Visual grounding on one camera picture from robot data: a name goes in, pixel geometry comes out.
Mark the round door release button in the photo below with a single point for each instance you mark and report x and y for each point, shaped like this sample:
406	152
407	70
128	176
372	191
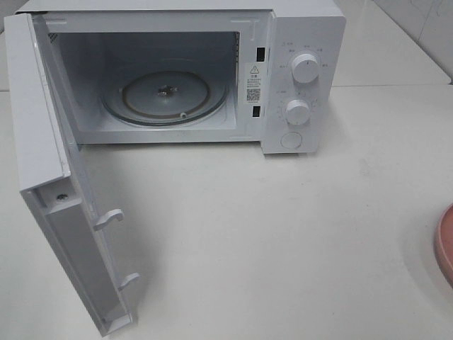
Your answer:
291	140

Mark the glass microwave turntable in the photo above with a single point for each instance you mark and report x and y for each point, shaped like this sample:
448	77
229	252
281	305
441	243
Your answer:
164	98

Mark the white timer knob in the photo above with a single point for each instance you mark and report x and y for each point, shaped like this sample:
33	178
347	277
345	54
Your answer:
297	112

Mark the white upper power knob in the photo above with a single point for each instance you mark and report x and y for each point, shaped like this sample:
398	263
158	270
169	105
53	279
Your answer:
305	67

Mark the pink round plate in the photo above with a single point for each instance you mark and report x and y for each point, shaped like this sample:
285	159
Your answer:
443	244

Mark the white microwave oven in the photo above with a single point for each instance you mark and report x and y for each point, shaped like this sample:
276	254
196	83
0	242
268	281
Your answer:
100	42

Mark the white microwave door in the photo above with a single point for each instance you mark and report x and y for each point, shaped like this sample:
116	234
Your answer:
52	176

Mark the white warning label sticker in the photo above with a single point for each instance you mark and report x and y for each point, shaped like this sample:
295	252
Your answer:
253	79

